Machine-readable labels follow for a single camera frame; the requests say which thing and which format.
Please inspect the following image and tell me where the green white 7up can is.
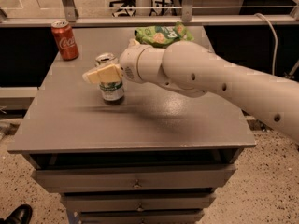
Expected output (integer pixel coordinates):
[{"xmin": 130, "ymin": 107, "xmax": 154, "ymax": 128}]
[{"xmin": 95, "ymin": 52, "xmax": 124, "ymax": 104}]

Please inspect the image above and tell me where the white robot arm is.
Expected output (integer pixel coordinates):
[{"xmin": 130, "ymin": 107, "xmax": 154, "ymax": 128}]
[{"xmin": 82, "ymin": 41, "xmax": 299, "ymax": 143}]

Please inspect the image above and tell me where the red coca-cola can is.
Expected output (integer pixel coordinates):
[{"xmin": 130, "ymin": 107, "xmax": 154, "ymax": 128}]
[{"xmin": 51, "ymin": 21, "xmax": 79, "ymax": 61}]

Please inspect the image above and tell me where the green chip bag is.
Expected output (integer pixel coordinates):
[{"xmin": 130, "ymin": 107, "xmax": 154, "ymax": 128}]
[{"xmin": 135, "ymin": 21, "xmax": 194, "ymax": 48}]

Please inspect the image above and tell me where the black office chair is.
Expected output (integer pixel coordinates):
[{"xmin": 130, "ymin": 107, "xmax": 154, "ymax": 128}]
[
  {"xmin": 109, "ymin": 0, "xmax": 136, "ymax": 17},
  {"xmin": 149, "ymin": 0, "xmax": 181, "ymax": 16}
]

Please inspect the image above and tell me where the grey metal railing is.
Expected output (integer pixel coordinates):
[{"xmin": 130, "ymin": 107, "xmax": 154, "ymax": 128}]
[{"xmin": 0, "ymin": 0, "xmax": 299, "ymax": 27}]

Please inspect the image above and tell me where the grey drawer cabinet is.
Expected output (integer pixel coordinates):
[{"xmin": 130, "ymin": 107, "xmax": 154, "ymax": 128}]
[{"xmin": 7, "ymin": 25, "xmax": 257, "ymax": 224}]

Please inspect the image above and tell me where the middle grey drawer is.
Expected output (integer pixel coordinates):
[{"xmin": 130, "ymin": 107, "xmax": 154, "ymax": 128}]
[{"xmin": 61, "ymin": 191, "xmax": 216, "ymax": 212}]

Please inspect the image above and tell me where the grey drawer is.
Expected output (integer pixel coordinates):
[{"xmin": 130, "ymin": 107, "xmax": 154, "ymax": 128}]
[
  {"xmin": 79, "ymin": 209, "xmax": 204, "ymax": 224},
  {"xmin": 61, "ymin": 191, "xmax": 216, "ymax": 212},
  {"xmin": 32, "ymin": 164, "xmax": 235, "ymax": 193}
]

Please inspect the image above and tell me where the bottom grey drawer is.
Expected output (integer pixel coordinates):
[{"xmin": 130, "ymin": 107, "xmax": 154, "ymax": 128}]
[{"xmin": 79, "ymin": 209, "xmax": 204, "ymax": 224}]

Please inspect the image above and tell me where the top grey drawer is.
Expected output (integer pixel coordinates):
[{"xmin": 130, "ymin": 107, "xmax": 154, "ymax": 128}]
[{"xmin": 32, "ymin": 164, "xmax": 235, "ymax": 193}]

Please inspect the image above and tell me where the black leather shoe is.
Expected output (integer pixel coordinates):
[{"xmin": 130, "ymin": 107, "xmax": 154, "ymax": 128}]
[{"xmin": 0, "ymin": 204, "xmax": 33, "ymax": 224}]

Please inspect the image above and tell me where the white cable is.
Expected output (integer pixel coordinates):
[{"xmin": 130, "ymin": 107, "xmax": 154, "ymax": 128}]
[{"xmin": 253, "ymin": 12, "xmax": 279, "ymax": 77}]

